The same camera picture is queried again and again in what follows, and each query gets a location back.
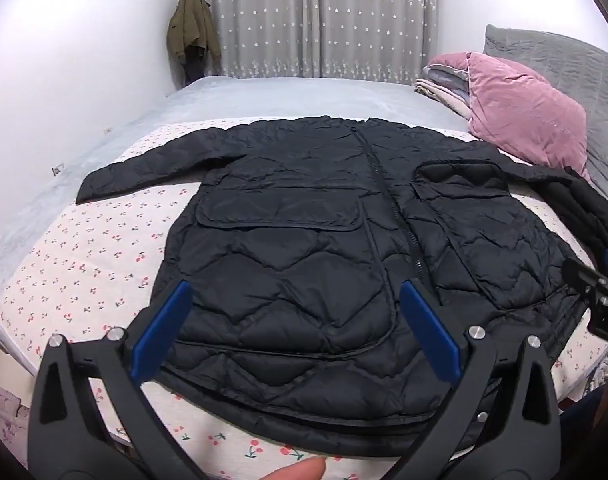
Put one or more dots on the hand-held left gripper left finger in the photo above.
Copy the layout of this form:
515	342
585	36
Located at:
164	332

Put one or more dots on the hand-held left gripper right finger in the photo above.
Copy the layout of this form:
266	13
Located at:
431	332

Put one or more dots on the black quilted jacket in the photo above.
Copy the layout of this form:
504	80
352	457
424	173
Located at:
294	260

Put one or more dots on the person's left hand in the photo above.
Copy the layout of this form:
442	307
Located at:
304	470

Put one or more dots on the person's dark navy clothing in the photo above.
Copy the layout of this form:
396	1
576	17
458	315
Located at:
591	420

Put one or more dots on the cherry print bed sheet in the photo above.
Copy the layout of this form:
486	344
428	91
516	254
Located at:
84	260

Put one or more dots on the pink velvet pillow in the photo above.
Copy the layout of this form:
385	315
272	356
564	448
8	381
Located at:
524	110

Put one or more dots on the purple floral cloth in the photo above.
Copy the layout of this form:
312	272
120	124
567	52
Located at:
4	412

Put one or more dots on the grey quilted pillow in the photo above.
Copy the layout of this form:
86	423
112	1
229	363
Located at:
584	70

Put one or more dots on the stack of folded blankets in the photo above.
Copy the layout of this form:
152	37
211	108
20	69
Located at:
444	90

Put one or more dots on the olive green hanging jacket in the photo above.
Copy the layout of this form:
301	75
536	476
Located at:
189	25

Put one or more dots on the grey star print curtain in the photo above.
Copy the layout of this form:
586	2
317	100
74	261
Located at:
309	20

